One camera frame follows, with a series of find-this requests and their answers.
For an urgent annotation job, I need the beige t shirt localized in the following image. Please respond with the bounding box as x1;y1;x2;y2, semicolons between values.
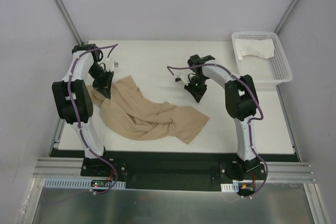
87;76;209;144

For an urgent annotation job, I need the white plastic basket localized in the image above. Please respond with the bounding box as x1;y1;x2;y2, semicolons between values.
232;31;292;90

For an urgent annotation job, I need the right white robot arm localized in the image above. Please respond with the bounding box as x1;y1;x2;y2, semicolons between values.
184;55;260;181

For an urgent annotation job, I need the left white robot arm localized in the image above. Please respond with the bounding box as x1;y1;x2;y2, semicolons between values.
51;44;117;176

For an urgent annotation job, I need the rolled white t shirt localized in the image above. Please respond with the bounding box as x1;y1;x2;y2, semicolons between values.
235;39;275;60

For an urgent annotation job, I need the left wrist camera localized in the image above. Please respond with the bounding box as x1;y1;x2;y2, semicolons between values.
104;59;119;71

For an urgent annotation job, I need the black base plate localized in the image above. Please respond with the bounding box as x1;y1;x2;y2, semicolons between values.
80;151;267;192

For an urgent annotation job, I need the right white cable duct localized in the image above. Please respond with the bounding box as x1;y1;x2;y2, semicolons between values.
220;183;239;193

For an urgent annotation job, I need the aluminium front rail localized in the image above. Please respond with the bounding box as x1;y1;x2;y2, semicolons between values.
33;157;317;184

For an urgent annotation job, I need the left aluminium frame post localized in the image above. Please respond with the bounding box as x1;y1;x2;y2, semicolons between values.
54;0;85;45

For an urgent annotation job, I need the aluminium frame post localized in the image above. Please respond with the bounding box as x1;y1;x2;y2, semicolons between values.
54;0;85;45
274;0;301;35

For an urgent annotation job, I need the right aluminium frame post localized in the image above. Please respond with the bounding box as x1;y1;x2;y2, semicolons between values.
274;0;301;35

